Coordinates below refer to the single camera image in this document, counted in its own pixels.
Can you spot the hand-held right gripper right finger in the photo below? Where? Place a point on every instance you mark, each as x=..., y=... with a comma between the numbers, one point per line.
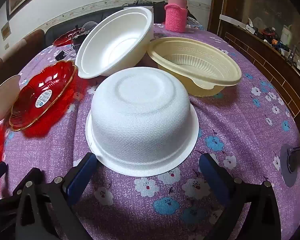
x=213, y=177

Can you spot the beige plastic bowl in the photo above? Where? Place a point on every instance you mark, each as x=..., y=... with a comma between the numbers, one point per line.
x=190, y=65

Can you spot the grey round disc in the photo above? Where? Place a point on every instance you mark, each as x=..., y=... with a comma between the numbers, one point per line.
x=285, y=162

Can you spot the purple floral tablecloth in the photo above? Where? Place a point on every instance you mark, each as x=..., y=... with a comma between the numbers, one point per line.
x=240, y=130

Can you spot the beige round dish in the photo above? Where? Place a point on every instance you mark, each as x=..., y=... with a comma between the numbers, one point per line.
x=2, y=100

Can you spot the white smooth foam bowl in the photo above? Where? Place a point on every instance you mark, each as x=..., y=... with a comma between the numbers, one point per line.
x=115, y=42

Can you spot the white textured foam bowl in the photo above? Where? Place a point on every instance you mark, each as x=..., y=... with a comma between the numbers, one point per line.
x=140, y=115

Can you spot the white plastic jug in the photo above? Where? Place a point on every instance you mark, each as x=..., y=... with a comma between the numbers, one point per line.
x=287, y=35

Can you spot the black power adapter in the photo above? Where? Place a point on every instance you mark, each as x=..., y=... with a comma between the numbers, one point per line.
x=60, y=55

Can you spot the brown upholstered chair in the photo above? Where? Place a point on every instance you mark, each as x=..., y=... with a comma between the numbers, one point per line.
x=32, y=40

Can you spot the wooden sideboard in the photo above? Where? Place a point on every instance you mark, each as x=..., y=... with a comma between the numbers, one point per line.
x=265, y=60

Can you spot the white wall socket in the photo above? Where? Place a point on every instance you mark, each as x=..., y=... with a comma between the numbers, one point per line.
x=6, y=46

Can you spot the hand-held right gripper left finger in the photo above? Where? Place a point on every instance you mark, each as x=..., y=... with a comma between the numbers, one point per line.
x=83, y=177

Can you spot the small framed wall sign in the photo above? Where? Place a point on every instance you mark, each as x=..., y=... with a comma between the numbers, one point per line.
x=5, y=30

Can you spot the pink knitted sleeve bottle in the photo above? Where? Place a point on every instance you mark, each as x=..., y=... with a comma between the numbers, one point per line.
x=175, y=15

